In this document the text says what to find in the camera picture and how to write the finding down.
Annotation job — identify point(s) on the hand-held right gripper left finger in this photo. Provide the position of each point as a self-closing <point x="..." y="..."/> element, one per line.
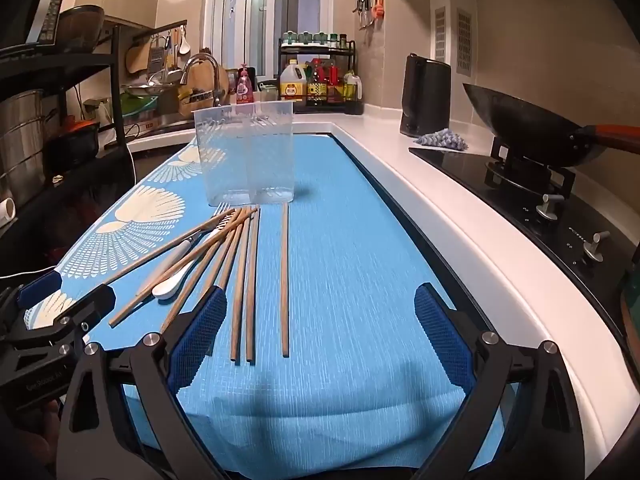
<point x="200" y="340"/>

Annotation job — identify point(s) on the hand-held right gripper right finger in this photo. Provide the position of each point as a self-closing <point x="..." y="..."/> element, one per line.
<point x="445" y="340"/>

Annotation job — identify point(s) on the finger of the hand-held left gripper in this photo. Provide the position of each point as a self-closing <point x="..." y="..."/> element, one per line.
<point x="40" y="287"/>
<point x="90" y="307"/>

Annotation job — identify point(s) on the white ceramic spoon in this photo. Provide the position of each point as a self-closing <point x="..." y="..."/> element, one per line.
<point x="167" y="288"/>

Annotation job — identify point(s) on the bunch of wooden chopsticks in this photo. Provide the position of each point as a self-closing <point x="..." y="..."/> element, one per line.
<point x="285" y="285"/>

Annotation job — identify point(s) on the clear plastic container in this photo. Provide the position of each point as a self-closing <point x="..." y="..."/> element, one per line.
<point x="270" y="160"/>

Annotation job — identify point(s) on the person's left hand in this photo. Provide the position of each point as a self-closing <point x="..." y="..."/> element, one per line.
<point x="25" y="445"/>

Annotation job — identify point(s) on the blue patterned tablecloth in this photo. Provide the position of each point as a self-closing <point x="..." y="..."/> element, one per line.
<point x="350" y="270"/>

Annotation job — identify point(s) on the orange pot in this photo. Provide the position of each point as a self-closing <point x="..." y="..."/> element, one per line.
<point x="75" y="145"/>

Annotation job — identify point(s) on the steel stock pot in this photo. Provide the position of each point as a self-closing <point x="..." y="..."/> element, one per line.
<point x="20" y="140"/>

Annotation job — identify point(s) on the black gas stove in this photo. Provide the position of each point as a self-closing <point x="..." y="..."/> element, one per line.
<point x="475" y="180"/>

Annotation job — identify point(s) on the blue knitted dishcloth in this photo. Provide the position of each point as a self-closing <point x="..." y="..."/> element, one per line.
<point x="442" y="140"/>

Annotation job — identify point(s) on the green basin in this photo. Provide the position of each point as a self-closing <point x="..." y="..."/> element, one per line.
<point x="135" y="109"/>

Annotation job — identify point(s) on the black shelf rack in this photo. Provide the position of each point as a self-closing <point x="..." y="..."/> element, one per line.
<point x="75" y="60"/>

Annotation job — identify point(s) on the black electric kettle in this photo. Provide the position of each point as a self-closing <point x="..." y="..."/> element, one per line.
<point x="425" y="95"/>

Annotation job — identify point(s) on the wooden cutting board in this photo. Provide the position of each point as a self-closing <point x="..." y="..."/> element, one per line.
<point x="202" y="80"/>

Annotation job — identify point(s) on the glass jar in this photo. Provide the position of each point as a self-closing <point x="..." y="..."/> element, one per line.
<point x="268" y="94"/>

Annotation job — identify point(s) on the pink dish soap bottle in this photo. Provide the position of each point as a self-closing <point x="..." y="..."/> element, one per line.
<point x="243" y="87"/>

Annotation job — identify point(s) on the metal grater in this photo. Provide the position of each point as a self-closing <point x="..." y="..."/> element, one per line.
<point x="156" y="55"/>

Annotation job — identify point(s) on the dark bowl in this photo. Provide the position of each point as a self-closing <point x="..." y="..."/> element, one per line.
<point x="82" y="27"/>

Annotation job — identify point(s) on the yellow oil jug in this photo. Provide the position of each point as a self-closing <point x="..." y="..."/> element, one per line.
<point x="292" y="85"/>

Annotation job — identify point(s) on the chrome kitchen faucet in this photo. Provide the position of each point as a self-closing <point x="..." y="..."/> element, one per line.
<point x="200" y="57"/>

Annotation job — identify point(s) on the white button panel device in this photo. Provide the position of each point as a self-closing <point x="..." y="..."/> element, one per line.
<point x="50" y="10"/>

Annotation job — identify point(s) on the white ladle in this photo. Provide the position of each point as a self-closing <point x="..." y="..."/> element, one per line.
<point x="184" y="46"/>

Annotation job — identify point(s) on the row of sauce bottles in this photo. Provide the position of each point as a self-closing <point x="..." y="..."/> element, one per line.
<point x="325" y="85"/>

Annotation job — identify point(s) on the black spice rack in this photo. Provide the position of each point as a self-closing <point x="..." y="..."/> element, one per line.
<point x="320" y="49"/>

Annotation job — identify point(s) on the row of spice jars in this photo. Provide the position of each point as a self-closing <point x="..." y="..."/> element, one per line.
<point x="315" y="38"/>

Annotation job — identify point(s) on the hanging kitchen tools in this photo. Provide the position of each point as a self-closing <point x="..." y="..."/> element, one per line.
<point x="370" y="2"/>

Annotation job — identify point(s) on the wide wall vent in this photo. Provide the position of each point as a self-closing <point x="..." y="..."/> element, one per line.
<point x="464" y="40"/>

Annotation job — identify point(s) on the narrow wall vent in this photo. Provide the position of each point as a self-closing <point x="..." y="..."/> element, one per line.
<point x="440" y="35"/>

